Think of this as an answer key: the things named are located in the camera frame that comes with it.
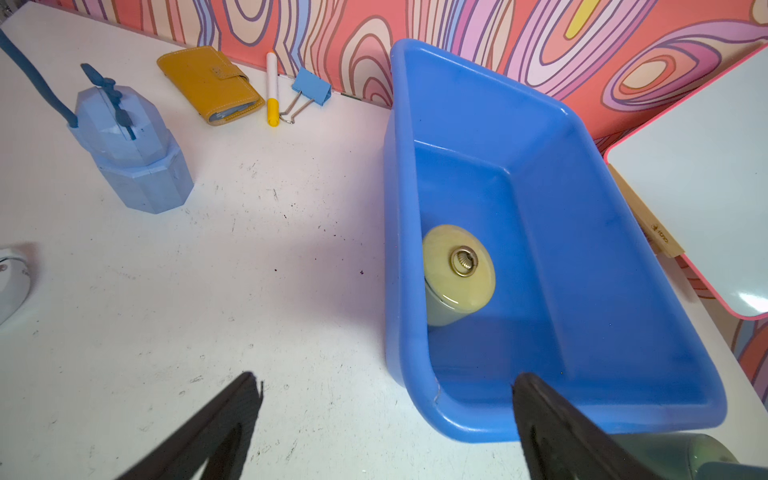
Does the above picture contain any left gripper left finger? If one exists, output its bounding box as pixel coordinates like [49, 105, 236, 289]
[121, 372, 264, 479]

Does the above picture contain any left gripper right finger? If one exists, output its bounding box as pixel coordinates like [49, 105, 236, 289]
[511, 373, 659, 479]

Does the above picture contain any green tea canister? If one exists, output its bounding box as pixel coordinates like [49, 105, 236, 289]
[612, 433, 767, 480]

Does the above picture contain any blue plastic basket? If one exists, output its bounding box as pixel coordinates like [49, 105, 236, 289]
[383, 39, 727, 443]

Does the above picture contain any yellow-green tea canister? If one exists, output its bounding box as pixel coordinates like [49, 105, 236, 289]
[422, 224, 496, 328]

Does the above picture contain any wooden easel stand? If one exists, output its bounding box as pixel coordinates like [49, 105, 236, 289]
[607, 164, 685, 258]

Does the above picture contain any small white object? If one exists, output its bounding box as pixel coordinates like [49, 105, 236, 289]
[0, 248, 31, 324]

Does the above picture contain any blue bottle with brush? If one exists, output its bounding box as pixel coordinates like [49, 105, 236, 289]
[1, 34, 194, 214]

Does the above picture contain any yellow white marker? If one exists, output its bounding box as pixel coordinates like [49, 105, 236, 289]
[266, 51, 280, 127]

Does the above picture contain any yellow square pad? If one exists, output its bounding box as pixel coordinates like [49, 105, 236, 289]
[156, 46, 265, 126]

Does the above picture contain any blue binder clip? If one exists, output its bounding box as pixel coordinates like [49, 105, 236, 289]
[279, 69, 332, 124]

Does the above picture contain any white board pink frame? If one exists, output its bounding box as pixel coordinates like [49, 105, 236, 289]
[604, 47, 767, 320]

